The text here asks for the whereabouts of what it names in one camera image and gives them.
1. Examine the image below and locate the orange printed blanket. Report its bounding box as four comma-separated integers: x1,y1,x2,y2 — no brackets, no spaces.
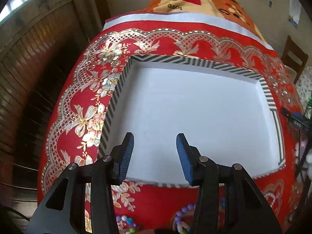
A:
145,0,265,47

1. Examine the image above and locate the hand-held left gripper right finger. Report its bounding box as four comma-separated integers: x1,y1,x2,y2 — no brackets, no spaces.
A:
176,133,283,234

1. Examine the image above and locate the multicolour bead bracelet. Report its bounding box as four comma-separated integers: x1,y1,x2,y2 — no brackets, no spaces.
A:
116,214,143,234

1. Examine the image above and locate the black cable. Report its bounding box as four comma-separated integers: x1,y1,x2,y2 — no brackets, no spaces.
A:
0,206,32,226

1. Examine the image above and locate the red floral tablecloth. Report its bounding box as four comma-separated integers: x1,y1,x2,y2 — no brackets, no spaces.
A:
38,19,305,234

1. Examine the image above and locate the striped white tray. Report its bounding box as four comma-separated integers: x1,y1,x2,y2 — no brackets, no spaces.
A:
97,55,286,188

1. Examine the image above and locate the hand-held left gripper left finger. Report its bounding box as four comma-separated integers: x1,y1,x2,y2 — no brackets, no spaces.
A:
24,132,135,234

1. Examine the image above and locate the wall calendar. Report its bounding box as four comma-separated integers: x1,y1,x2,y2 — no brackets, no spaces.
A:
288,0,303,28

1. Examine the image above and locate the purple bead bracelet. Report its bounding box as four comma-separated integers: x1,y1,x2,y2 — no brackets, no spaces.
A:
172,203,197,234

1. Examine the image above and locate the wooden chair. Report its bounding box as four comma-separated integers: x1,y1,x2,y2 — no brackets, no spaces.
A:
280,35,309,84

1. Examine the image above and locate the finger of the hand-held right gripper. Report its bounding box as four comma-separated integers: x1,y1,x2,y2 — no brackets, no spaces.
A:
280,107,304,123

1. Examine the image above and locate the floral patterned cloth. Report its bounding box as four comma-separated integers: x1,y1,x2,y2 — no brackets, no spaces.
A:
295,72,312,109

